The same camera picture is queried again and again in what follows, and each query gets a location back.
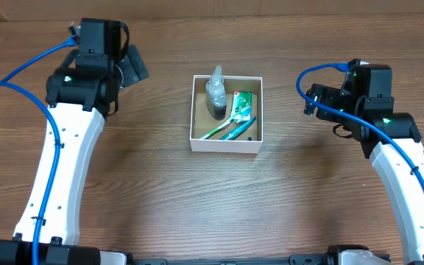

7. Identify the green toothbrush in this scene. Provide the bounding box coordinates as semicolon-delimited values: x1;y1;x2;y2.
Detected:
200;107;252;140

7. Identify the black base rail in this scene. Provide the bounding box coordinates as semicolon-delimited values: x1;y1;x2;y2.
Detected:
97;244;392;265

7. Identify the green soap packet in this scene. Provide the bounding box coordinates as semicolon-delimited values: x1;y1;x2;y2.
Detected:
230;91;254;123

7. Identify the clear plastic bottle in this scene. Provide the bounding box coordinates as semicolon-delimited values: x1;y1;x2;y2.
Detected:
205;66;227;120

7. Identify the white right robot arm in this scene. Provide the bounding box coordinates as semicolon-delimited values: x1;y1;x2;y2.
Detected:
296;59;424;264

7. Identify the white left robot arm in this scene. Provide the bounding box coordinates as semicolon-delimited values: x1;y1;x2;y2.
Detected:
0;18;149;264

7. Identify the teal toothpaste tube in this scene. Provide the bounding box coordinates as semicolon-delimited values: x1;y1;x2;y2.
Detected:
220;117;257;141

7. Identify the white cardboard box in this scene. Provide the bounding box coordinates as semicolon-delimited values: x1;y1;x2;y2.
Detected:
189;75;264;154

